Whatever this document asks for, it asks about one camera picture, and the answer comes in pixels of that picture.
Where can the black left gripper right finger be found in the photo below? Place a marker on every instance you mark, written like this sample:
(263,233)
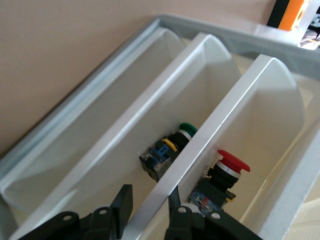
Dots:
(200,227)

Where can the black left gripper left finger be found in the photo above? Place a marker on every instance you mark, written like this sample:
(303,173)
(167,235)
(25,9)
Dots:
(100,225)

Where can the red mushroom push button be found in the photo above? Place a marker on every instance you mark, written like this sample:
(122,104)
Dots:
(230,162)

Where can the white plastic drawer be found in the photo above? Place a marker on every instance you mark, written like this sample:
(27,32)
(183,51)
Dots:
(162,105)
(87,125)
(262,120)

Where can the green push button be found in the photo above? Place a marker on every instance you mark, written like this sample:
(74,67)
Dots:
(170,147)

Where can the orange box with hole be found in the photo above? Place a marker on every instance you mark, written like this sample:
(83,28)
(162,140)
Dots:
(291,15)

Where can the white drawer cabinet grey frame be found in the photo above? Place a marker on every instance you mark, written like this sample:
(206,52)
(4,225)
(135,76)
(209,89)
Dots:
(225,32)

